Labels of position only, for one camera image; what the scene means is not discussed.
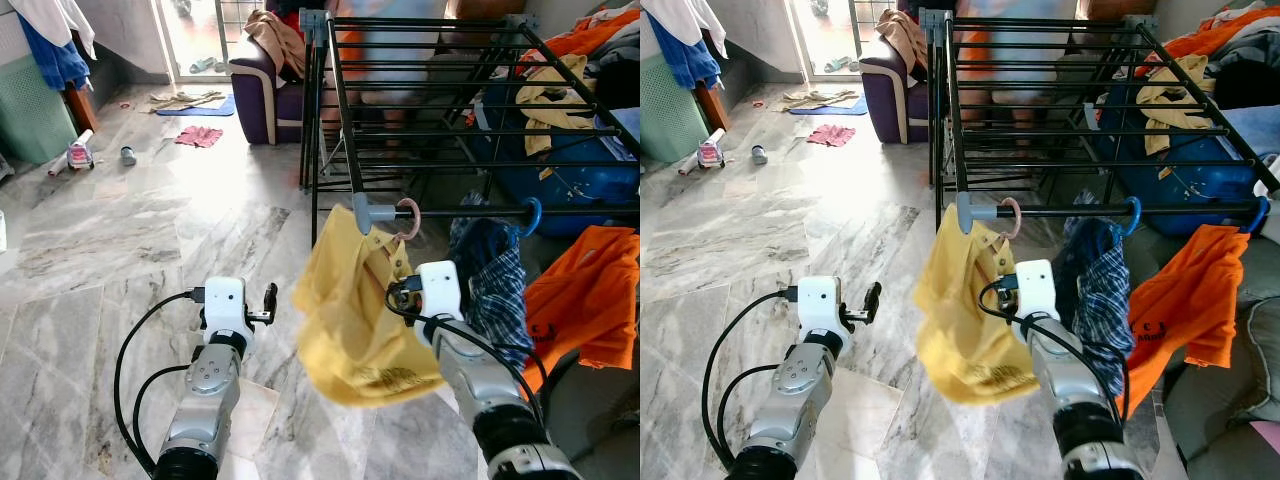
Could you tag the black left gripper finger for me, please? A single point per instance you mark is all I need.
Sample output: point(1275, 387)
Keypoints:
point(271, 298)
point(873, 297)

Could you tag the yellow printed shirt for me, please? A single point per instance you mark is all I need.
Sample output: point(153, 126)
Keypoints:
point(350, 320)
point(965, 320)

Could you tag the pink plastic clothes hanger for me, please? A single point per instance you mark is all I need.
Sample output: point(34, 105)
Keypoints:
point(1017, 218)
point(418, 218)

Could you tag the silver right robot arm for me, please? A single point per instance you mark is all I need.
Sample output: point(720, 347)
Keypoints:
point(480, 380)
point(1070, 385)

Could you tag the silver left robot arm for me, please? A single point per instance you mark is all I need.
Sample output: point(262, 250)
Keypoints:
point(795, 395)
point(205, 400)

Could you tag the blue plastic clothes hanger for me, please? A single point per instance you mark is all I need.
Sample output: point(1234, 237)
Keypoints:
point(1262, 215)
point(1137, 215)
point(537, 215)

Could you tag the blue plaid shirt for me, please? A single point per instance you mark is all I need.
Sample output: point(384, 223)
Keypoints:
point(500, 300)
point(1105, 300)

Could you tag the black metal drying rack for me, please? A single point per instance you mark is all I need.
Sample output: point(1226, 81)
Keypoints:
point(470, 211)
point(1070, 211)

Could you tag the maroon cloth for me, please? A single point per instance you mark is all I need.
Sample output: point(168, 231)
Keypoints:
point(198, 136)
point(830, 135)

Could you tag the orange printed shirt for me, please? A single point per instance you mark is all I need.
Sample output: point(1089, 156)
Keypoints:
point(1185, 300)
point(585, 300)

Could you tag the small grey cup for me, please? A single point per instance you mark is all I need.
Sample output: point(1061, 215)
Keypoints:
point(128, 156)
point(759, 155)

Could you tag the blue plastic storage box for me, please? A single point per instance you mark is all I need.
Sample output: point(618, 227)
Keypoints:
point(1190, 180)
point(580, 190)

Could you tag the beige cloth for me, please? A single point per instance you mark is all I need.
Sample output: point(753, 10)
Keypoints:
point(185, 97)
point(815, 96)

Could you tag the small white pink toy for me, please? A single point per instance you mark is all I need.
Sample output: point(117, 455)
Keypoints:
point(710, 152)
point(78, 155)

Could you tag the person in pale blue shirt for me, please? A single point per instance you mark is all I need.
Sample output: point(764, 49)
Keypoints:
point(390, 50)
point(1020, 50)

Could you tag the mustard yellow cloth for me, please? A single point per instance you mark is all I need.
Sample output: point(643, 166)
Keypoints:
point(1170, 100)
point(555, 100)

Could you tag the grey green sofa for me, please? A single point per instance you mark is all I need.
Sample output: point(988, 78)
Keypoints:
point(1220, 420)
point(600, 430)

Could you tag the brown wooden furniture leg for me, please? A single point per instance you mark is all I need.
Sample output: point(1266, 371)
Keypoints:
point(715, 108)
point(82, 110)

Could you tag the tan cloth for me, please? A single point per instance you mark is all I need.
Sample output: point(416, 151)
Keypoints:
point(275, 40)
point(903, 40)

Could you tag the folded blue towel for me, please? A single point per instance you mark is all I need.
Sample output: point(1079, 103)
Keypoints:
point(628, 122)
point(1255, 130)

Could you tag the white plastic basket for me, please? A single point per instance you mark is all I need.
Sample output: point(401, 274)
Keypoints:
point(1270, 170)

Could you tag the black cloth pile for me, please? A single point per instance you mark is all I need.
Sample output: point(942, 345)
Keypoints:
point(615, 80)
point(1250, 80)

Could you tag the blue hanging cloth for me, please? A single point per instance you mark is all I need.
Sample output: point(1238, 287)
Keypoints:
point(695, 55)
point(50, 60)

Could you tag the pink cushion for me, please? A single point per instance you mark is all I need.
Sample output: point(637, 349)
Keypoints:
point(1265, 438)

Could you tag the orange cloth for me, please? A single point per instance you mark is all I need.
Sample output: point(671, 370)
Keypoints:
point(1210, 35)
point(600, 35)

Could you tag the white hanging cloth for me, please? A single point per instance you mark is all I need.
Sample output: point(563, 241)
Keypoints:
point(690, 15)
point(45, 15)

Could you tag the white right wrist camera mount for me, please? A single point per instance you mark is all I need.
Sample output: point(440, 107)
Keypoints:
point(1035, 290)
point(440, 290)

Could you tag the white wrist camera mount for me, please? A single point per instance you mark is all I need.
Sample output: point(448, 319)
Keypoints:
point(440, 290)
point(225, 305)
point(1035, 290)
point(820, 305)

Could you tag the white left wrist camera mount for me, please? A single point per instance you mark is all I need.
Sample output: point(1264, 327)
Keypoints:
point(820, 305)
point(225, 305)

